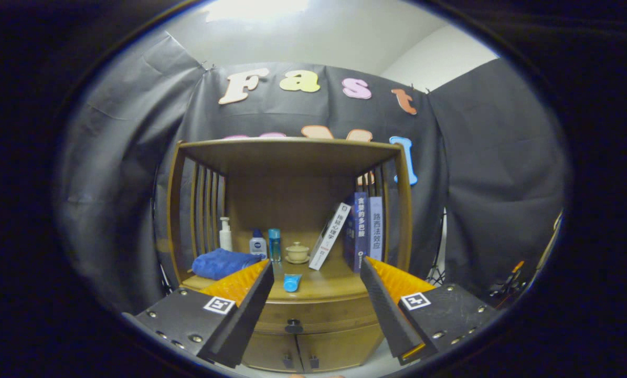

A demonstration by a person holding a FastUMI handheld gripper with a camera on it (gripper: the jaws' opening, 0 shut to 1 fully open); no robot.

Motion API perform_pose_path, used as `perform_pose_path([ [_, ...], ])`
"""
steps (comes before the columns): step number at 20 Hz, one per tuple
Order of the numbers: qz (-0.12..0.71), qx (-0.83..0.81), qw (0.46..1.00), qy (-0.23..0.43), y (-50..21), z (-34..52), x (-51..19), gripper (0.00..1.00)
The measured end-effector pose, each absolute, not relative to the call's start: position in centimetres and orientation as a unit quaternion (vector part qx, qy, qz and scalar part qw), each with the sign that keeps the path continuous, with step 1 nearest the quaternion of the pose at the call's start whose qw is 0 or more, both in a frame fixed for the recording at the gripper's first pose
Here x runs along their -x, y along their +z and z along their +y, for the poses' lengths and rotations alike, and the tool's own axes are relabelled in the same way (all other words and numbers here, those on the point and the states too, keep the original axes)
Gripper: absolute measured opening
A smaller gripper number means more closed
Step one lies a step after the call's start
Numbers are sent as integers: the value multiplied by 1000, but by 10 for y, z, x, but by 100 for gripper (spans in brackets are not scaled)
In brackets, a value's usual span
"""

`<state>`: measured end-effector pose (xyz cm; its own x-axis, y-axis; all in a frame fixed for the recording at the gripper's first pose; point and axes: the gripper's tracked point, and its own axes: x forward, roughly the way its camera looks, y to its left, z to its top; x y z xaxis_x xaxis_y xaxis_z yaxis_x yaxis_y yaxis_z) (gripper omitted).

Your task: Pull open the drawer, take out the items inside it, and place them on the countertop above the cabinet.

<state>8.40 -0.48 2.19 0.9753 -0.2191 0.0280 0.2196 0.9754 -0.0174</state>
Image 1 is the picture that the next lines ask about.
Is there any dark blue book white print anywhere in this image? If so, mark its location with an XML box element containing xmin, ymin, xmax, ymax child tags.
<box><xmin>353</xmin><ymin>191</ymin><xmax>369</xmax><ymax>274</ymax></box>

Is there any black rig with orange part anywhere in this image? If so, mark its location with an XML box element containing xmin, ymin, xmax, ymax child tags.
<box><xmin>489</xmin><ymin>260</ymin><xmax>529</xmax><ymax>308</ymax></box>

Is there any pale lavender book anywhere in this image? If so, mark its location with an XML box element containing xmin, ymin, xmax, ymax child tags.
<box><xmin>368</xmin><ymin>196</ymin><xmax>384</xmax><ymax>261</ymax></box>

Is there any white lotion bottle blue cap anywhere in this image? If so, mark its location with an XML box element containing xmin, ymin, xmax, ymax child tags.
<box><xmin>249</xmin><ymin>228</ymin><xmax>268</xmax><ymax>259</ymax></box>

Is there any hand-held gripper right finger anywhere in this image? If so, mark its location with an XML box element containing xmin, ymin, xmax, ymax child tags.
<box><xmin>359</xmin><ymin>255</ymin><xmax>507</xmax><ymax>366</ymax></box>

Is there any wooden countertop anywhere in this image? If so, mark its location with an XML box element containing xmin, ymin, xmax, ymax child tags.
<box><xmin>181</xmin><ymin>255</ymin><xmax>398</xmax><ymax>304</ymax></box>

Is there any beige lidded teacup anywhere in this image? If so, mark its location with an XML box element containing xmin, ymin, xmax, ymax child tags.
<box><xmin>285</xmin><ymin>241</ymin><xmax>311</xmax><ymax>265</ymax></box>

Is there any wooden drawer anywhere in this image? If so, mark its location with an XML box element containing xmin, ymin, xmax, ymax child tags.
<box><xmin>250</xmin><ymin>295</ymin><xmax>385</xmax><ymax>335</ymax></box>

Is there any blue rolled towel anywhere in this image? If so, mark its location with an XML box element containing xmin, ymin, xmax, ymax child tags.
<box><xmin>192</xmin><ymin>248</ymin><xmax>264</xmax><ymax>281</ymax></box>

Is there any wooden cabinet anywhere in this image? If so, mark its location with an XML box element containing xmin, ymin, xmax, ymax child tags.
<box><xmin>166</xmin><ymin>138</ymin><xmax>415</xmax><ymax>373</ymax></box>

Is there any white pump bottle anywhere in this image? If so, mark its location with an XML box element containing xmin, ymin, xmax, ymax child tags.
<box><xmin>219</xmin><ymin>217</ymin><xmax>233</xmax><ymax>253</ymax></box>

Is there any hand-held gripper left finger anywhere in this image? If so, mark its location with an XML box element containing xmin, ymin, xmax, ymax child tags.
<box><xmin>122</xmin><ymin>258</ymin><xmax>275</xmax><ymax>369</ymax></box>

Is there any black tripod stand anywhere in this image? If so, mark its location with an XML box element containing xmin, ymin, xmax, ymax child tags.
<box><xmin>428</xmin><ymin>207</ymin><xmax>450</xmax><ymax>287</ymax></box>

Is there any wooden cabinet door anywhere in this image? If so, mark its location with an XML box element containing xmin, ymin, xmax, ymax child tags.
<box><xmin>297</xmin><ymin>325</ymin><xmax>385</xmax><ymax>371</ymax></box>
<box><xmin>241</xmin><ymin>332</ymin><xmax>299</xmax><ymax>372</ymax></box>

